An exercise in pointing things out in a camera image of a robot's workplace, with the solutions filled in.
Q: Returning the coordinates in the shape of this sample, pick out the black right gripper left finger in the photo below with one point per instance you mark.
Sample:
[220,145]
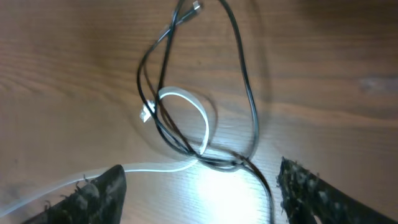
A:
[99,201]

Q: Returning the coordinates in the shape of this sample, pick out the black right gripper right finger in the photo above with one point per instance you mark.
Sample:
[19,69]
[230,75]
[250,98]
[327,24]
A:
[309,199]

